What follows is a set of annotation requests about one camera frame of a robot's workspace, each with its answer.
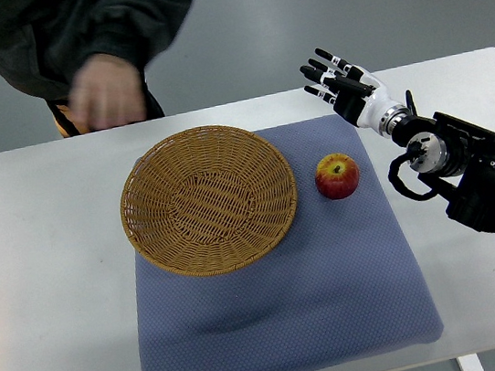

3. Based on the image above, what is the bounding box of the person's bare hand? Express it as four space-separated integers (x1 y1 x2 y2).
68 53 148 131

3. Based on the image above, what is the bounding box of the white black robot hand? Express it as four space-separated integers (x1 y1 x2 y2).
300 48 411 138

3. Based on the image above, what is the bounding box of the red yellow apple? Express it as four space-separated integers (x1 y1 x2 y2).
314 153 361 200

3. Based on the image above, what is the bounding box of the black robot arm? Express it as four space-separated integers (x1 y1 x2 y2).
379 96 495 234

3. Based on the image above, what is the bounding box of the brown wicker basket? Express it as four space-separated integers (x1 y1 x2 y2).
120 125 298 277

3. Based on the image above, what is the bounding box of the person in dark jacket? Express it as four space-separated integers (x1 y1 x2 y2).
0 0 193 137

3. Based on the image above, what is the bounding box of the blue grey cushion mat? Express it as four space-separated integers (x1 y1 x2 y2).
135 114 444 371

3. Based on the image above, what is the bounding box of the white table leg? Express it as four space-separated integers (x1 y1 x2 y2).
457 354 485 371

